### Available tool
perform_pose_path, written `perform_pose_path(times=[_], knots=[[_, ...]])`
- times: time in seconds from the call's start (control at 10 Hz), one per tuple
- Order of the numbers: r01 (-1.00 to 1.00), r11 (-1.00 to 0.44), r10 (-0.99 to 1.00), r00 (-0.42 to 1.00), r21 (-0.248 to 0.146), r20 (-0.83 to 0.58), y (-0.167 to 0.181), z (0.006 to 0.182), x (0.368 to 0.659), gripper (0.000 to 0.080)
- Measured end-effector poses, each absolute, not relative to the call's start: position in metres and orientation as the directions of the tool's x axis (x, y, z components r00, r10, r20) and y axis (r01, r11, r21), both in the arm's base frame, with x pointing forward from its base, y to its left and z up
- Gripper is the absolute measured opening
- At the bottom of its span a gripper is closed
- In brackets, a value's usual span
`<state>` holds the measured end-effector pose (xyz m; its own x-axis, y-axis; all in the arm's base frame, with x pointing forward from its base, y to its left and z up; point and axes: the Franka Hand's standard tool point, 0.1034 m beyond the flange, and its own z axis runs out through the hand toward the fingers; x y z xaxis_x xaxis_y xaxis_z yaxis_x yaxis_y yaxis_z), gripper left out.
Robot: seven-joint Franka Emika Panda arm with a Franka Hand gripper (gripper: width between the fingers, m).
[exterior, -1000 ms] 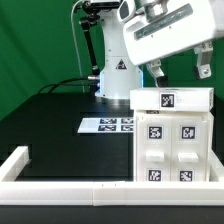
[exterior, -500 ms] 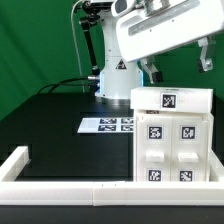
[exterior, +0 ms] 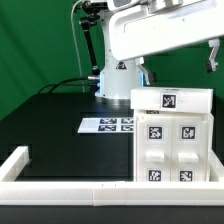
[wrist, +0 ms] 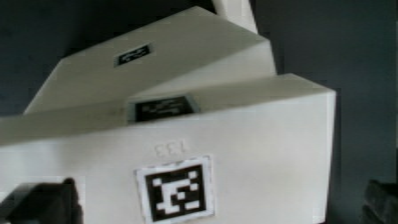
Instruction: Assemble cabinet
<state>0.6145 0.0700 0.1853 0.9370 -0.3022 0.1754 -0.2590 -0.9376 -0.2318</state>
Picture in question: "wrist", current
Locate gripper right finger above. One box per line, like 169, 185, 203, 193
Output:
361, 180, 398, 224

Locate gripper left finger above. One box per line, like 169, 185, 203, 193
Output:
0, 178, 84, 224

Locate white cabinet top block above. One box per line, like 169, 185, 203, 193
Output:
0, 75, 336, 224

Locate white cabinet body box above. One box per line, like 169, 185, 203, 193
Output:
25, 7, 276, 113

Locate white U-shaped fence frame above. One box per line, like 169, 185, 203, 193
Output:
212, 0, 258, 33

